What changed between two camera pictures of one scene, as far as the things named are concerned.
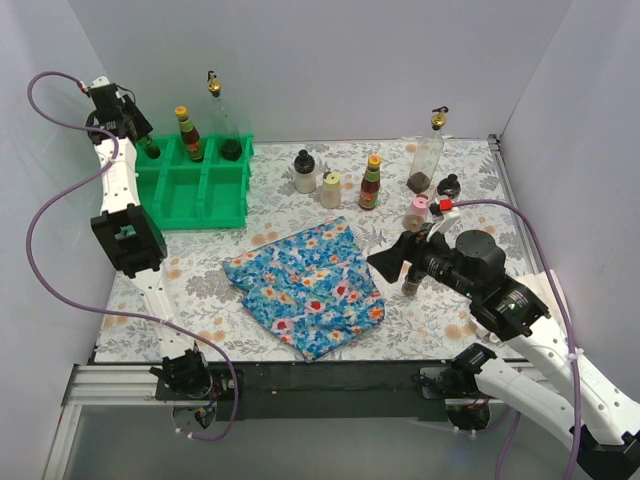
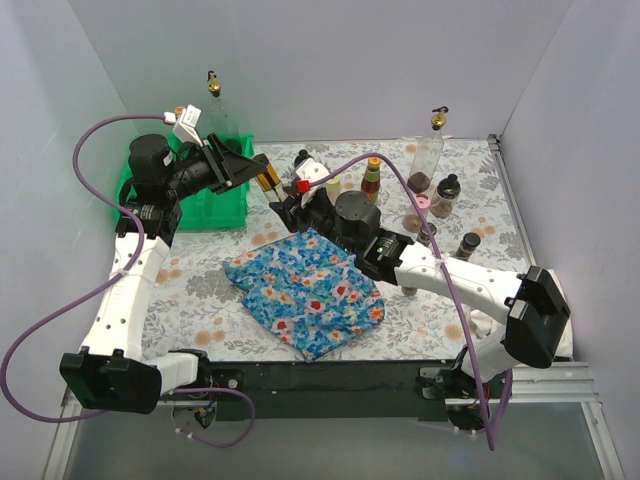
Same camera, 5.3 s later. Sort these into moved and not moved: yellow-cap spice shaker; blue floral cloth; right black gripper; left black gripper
Moved: right black gripper; left black gripper
Not moved: yellow-cap spice shaker; blue floral cloth
